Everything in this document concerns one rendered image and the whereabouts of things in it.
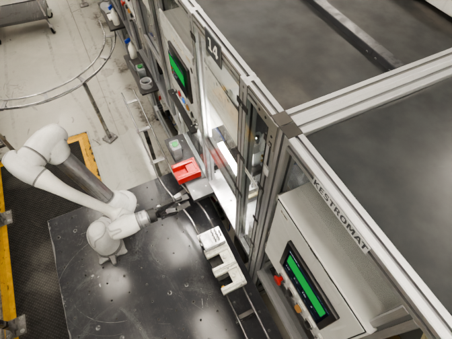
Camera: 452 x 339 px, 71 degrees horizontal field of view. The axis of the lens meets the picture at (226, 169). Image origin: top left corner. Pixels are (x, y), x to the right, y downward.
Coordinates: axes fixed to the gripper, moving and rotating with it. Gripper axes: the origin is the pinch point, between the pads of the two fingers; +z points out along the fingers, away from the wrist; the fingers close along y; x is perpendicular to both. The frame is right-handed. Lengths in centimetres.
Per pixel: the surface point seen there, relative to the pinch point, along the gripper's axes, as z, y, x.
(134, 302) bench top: -47, -44, -24
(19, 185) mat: -127, -111, 148
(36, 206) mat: -115, -111, 117
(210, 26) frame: 24, 91, 8
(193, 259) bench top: -6.0, -44.4, -16.2
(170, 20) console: 23, 69, 52
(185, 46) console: 21, 71, 29
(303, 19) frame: 56, 89, 0
